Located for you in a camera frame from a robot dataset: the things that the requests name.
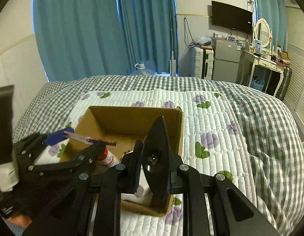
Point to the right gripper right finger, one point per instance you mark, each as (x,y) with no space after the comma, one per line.
(175,182)

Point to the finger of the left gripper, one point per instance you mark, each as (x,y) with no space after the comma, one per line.
(54,138)
(91,152)

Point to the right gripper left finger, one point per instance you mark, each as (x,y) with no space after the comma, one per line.
(130,175)

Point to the white bottle red cap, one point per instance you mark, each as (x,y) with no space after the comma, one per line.
(107,159)

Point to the red patterned card box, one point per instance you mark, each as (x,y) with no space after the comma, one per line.
(86,139)

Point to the white power adapter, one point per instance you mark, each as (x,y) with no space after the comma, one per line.
(143,195)

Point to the black tv remote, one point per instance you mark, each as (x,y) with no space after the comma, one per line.
(155,158)

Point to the person hand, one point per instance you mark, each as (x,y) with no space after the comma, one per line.
(20,220)

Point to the brown cardboard box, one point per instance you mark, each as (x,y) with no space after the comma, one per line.
(143,137)

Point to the white floral quilted mat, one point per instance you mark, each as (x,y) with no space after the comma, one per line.
(206,132)

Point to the clear water jug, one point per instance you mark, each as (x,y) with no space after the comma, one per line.
(144,68)

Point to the white mop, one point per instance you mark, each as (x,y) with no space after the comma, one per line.
(173,45)

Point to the grey checkered bedspread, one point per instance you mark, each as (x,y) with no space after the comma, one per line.
(275,150)

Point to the teal window curtain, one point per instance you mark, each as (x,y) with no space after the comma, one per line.
(83,38)

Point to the white suitcase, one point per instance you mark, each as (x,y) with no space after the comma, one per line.
(202,59)

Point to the silver small refrigerator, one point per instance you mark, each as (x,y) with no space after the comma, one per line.
(226,60)

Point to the white dressing table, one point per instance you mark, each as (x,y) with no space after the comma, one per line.
(259,73)

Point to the dark striped suitcase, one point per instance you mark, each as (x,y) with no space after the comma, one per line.
(284,81)

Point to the white louvred wardrobe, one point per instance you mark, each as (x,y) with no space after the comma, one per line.
(295,50)

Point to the white oval mirror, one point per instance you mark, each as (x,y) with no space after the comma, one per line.
(262,32)

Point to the teal side curtain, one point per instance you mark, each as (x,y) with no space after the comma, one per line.
(275,13)

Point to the black phone on mount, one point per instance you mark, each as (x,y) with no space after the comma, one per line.
(6,117)

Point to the black wall television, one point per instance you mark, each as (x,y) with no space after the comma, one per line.
(231,17)

